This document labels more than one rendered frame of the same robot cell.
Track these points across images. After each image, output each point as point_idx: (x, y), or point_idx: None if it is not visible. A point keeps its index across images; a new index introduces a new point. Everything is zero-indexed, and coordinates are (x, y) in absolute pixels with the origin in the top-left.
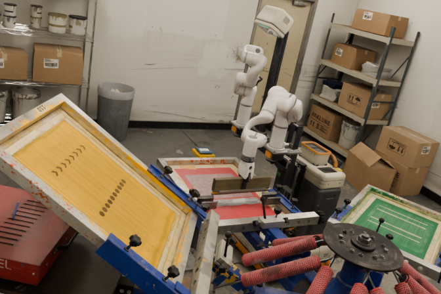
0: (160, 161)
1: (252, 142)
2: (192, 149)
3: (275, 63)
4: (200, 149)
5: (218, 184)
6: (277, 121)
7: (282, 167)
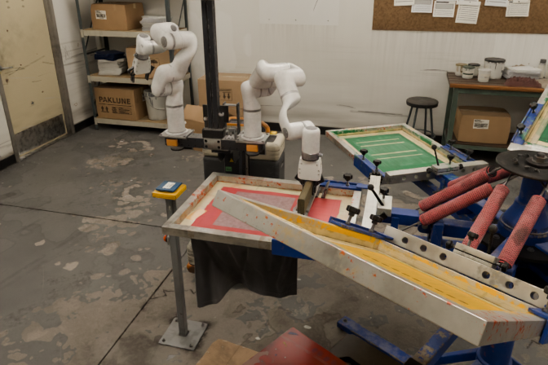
0: (171, 226)
1: (318, 134)
2: (153, 193)
3: (213, 37)
4: (166, 187)
5: (305, 203)
6: (251, 105)
7: (236, 159)
